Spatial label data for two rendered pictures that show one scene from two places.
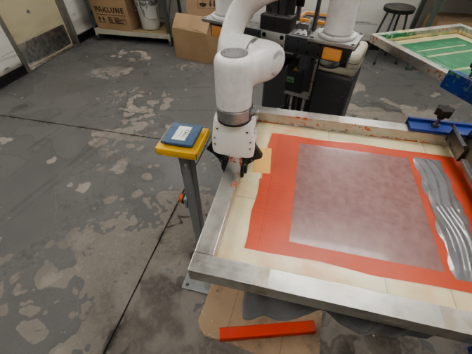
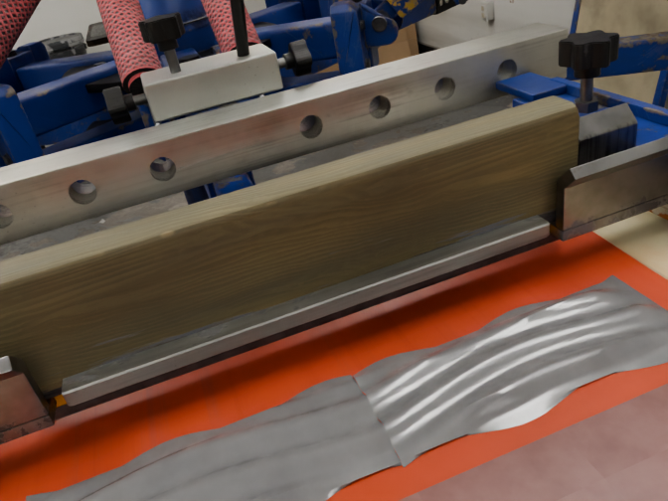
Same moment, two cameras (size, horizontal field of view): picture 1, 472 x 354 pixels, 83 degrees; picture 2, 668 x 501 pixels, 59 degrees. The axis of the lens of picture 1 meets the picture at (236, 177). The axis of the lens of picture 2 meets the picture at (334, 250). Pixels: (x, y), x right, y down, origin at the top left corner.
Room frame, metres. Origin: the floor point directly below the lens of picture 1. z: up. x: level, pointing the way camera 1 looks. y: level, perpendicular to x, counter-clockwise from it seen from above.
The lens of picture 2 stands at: (0.48, -0.30, 1.19)
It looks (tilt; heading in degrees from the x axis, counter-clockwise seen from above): 30 degrees down; 244
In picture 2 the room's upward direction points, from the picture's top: 12 degrees counter-clockwise
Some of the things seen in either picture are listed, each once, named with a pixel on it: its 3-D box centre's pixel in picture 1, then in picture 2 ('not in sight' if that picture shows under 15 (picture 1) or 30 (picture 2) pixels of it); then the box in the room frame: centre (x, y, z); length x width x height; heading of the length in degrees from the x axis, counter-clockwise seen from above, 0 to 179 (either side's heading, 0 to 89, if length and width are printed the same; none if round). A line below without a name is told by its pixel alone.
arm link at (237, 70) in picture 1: (248, 73); not in sight; (0.52, -0.03, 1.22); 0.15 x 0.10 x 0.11; 145
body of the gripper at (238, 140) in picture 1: (234, 133); not in sight; (0.50, 0.00, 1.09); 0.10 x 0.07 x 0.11; 77
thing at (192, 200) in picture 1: (198, 225); not in sight; (0.66, 0.16, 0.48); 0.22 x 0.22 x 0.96; 77
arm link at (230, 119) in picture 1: (237, 109); not in sight; (0.50, 0.00, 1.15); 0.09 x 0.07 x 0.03; 77
